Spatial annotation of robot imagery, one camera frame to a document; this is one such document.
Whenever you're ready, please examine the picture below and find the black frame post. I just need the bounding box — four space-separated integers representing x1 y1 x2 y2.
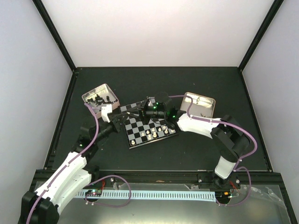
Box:
32 0 76 71
238 0 284 72

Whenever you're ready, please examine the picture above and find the right small circuit board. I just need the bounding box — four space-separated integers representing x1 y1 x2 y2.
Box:
215 191 240 199

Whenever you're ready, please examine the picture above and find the left small circuit board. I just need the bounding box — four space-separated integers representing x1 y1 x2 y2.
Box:
85 189 102 196

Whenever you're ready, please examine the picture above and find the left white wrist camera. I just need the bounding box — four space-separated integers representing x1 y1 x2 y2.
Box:
101 104 113 123

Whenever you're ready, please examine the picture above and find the light blue slotted cable duct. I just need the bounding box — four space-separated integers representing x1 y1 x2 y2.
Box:
75 189 216 202

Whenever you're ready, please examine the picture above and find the small circuit board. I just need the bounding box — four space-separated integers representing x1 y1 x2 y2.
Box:
215 191 240 199
85 189 102 196

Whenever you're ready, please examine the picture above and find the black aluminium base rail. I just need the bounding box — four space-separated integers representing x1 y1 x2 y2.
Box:
92 170 284 189

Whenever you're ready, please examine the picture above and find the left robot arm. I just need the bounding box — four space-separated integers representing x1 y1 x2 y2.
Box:
18 115 127 224

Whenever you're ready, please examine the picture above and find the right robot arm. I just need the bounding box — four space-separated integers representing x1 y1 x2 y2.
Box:
128 92 257 188

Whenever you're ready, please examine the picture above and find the left black frame post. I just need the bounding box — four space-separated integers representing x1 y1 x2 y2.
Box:
32 0 76 71

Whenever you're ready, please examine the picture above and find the pink tin box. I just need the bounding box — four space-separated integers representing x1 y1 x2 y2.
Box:
82 84 120 119

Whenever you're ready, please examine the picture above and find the black and silver chessboard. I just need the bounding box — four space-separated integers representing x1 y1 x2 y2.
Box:
120 99 179 150

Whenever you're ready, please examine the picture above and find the right black frame post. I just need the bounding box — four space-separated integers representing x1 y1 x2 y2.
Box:
238 0 284 72

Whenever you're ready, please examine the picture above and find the gold tin box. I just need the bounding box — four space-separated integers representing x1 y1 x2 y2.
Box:
180 92 216 118

